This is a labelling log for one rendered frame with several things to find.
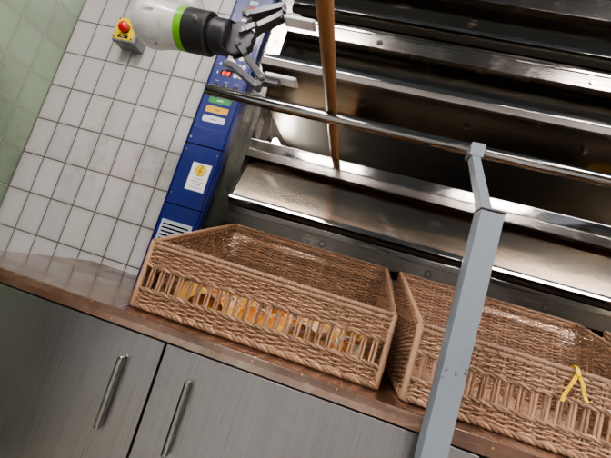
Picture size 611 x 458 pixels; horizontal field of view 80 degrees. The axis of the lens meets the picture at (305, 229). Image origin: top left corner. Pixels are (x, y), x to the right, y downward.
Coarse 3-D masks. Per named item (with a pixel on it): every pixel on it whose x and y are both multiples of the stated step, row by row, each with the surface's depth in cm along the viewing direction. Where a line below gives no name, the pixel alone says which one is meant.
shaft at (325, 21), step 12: (324, 0) 58; (324, 12) 61; (324, 24) 63; (324, 36) 67; (324, 48) 70; (324, 60) 74; (324, 72) 78; (324, 84) 84; (336, 96) 90; (336, 108) 96; (336, 132) 110; (336, 144) 119; (336, 156) 130
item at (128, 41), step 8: (120, 16) 144; (128, 24) 142; (120, 32) 142; (128, 32) 141; (120, 40) 142; (128, 40) 141; (136, 40) 142; (128, 48) 146; (136, 48) 144; (144, 48) 147
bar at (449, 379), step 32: (224, 96) 99; (256, 96) 97; (352, 128) 94; (384, 128) 91; (480, 160) 85; (512, 160) 86; (544, 160) 85; (480, 192) 71; (480, 224) 63; (480, 256) 62; (480, 288) 61; (448, 320) 64; (448, 352) 60; (448, 384) 59; (448, 416) 58; (416, 448) 61; (448, 448) 58
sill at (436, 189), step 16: (256, 144) 135; (272, 144) 134; (304, 160) 132; (320, 160) 131; (336, 160) 130; (368, 176) 128; (384, 176) 127; (400, 176) 126; (432, 192) 124; (448, 192) 123; (464, 192) 123; (496, 208) 121; (512, 208) 120; (528, 208) 119; (560, 224) 117; (576, 224) 117; (592, 224) 116
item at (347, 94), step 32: (288, 64) 123; (288, 96) 136; (320, 96) 130; (352, 96) 125; (384, 96) 120; (416, 96) 116; (448, 96) 114; (416, 128) 130; (448, 128) 125; (480, 128) 120; (512, 128) 115; (544, 128) 111; (576, 128) 107; (608, 128) 106; (576, 160) 120; (608, 160) 115
